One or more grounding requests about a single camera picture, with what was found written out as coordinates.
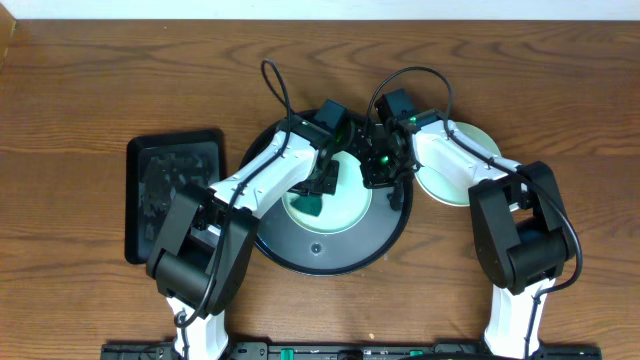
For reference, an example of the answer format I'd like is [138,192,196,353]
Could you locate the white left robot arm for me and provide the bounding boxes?
[146,120,338,359]

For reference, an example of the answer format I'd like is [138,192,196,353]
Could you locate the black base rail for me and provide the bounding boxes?
[100,342,602,360]

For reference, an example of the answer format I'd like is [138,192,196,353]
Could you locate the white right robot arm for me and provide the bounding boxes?
[348,114,584,359]

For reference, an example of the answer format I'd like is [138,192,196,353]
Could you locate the mint plate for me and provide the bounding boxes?
[282,152,372,234]

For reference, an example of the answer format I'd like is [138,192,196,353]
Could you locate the yellow plate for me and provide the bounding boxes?
[477,131,502,157]

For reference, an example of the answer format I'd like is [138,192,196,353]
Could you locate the green plate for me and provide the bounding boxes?
[416,122,483,207]

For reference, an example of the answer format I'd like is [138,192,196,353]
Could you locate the green sponge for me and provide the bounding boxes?
[289,196,323,217]

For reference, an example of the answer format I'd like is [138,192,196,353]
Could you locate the rectangular black tray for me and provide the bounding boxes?
[124,129,226,265]

